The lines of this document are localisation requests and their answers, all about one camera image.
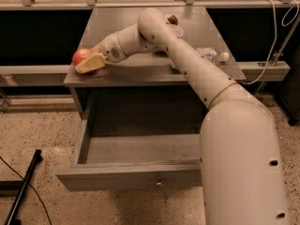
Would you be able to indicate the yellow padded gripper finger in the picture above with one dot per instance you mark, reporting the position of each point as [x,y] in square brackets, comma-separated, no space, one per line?
[96,48]
[93,62]

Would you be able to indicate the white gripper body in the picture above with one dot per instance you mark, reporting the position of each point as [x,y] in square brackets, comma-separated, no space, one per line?
[110,50]

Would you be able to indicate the red apple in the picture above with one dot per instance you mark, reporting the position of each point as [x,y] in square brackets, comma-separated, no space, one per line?
[79,56]

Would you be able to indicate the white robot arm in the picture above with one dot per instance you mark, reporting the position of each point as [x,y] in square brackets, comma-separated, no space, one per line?
[242,175]

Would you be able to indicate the grey cabinet with counter top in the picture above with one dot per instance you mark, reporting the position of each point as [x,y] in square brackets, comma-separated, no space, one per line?
[125,72]

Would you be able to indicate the open grey top drawer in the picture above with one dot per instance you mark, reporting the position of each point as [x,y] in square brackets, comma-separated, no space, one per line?
[131,136]

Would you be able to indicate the white ceramic bowl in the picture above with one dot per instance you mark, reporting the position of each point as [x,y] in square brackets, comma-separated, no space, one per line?
[177,30]

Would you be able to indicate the brown crinkled snack bag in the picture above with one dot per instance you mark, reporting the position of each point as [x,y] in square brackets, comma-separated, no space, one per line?
[172,19]

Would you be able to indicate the clear plastic water bottle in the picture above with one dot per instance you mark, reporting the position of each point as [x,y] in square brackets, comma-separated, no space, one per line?
[210,54]

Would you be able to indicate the black metal floor stand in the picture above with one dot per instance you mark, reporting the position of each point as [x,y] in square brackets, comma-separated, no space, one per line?
[17,189]

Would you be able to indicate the grey metal railing frame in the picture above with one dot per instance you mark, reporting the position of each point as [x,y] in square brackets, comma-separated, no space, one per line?
[38,37]

